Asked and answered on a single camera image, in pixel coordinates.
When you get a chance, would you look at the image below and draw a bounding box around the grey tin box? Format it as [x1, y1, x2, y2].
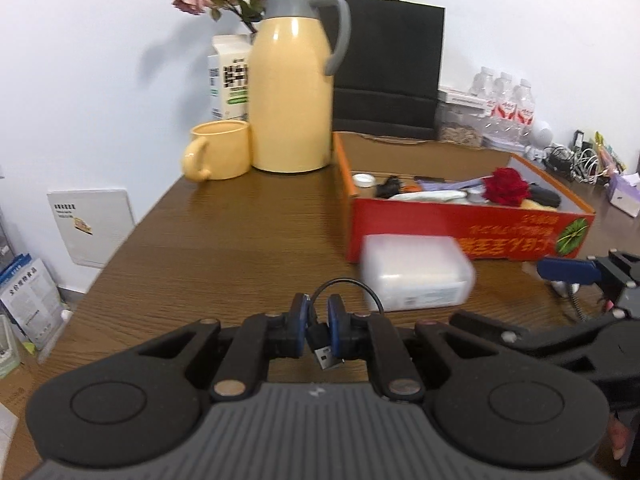
[481, 132, 526, 155]

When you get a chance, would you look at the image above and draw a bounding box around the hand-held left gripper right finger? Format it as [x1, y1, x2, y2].
[326, 294, 502, 403]

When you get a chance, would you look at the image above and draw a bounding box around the black paper bag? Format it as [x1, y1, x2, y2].
[317, 0, 447, 141]

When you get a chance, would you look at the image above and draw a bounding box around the dark blue pouch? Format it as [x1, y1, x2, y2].
[525, 183, 562, 207]

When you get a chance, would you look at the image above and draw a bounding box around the yellow thermos jug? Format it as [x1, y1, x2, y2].
[247, 0, 352, 174]

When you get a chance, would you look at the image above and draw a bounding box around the clear nut container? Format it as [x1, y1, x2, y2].
[436, 102, 488, 148]

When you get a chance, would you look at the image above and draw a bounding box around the black cable bundle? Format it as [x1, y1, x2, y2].
[544, 145, 576, 176]

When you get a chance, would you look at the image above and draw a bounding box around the red cardboard box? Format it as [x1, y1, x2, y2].
[332, 131, 597, 264]

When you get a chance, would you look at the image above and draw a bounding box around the red rose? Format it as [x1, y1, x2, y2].
[481, 166, 532, 207]

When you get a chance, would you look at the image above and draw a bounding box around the person's right hand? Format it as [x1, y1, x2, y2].
[607, 410, 631, 462]

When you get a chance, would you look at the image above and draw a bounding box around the black spiral cable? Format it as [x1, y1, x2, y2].
[306, 278, 588, 372]

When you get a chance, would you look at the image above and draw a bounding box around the white milk carton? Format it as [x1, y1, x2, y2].
[207, 34, 253, 123]

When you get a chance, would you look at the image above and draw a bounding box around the white flat box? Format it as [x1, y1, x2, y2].
[438, 86, 488, 109]

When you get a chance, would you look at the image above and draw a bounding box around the small black object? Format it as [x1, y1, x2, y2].
[375, 175, 407, 199]

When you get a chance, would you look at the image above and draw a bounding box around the blue white booklet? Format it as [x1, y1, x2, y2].
[0, 255, 66, 352]

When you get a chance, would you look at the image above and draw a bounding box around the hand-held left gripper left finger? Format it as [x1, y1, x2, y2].
[122, 292, 313, 403]

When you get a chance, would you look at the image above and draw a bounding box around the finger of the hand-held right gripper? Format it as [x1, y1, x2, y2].
[448, 309, 630, 372]
[537, 249, 640, 302]

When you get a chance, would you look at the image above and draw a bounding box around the yellow mug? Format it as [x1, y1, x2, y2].
[181, 120, 252, 182]

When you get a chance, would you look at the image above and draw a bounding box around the white robot toy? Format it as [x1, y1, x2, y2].
[524, 120, 556, 160]

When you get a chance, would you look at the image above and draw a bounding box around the colourful snack packet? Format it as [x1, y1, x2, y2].
[592, 131, 627, 173]

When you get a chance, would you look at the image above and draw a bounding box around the clear water bottle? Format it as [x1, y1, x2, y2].
[467, 66, 497, 111]
[507, 78, 537, 143]
[487, 72, 517, 136]

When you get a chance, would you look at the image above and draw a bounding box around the clear plastic box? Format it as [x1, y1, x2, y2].
[360, 234, 477, 312]

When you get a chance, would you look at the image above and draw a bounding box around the purple tissue pack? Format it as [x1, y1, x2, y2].
[605, 171, 640, 218]

